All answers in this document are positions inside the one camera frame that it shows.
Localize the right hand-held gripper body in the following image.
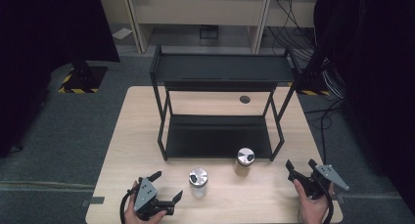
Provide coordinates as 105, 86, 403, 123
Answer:
288, 164, 350, 201

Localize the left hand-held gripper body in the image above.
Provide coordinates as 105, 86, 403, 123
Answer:
131, 176, 175, 222

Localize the glass jar with white powder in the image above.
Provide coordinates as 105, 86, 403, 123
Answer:
188, 166, 209, 199

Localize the glass jar with brown powder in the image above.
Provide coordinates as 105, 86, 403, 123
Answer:
234, 147, 256, 178

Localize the black two-tier metal rack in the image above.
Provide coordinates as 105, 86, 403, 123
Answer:
149, 45, 302, 162

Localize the person's left hand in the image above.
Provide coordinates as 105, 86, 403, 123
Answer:
123, 180, 168, 224

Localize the person's right hand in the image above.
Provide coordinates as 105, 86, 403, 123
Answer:
292, 179, 336, 224

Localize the black stand base striped tape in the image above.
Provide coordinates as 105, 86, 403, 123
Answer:
58, 61, 109, 95
294, 47, 331, 97

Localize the black curtain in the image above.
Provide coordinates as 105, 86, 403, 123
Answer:
312, 0, 415, 215
0, 0, 120, 158

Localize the white paper sheet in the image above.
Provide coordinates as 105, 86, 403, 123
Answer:
112, 27, 134, 40

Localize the black box under desk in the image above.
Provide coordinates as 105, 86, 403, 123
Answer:
199, 24, 219, 40

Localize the beige wooden desk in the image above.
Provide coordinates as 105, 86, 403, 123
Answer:
97, 0, 322, 55

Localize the left hand-held gripper black cable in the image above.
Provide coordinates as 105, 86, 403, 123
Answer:
118, 185, 140, 224

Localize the hand-held gripper black cable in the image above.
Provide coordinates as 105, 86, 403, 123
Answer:
118, 185, 140, 224
321, 184, 335, 224

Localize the right hand-held gripper black cable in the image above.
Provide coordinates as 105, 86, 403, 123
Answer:
321, 184, 335, 224

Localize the bundle of black cables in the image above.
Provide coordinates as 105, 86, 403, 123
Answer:
267, 0, 347, 166

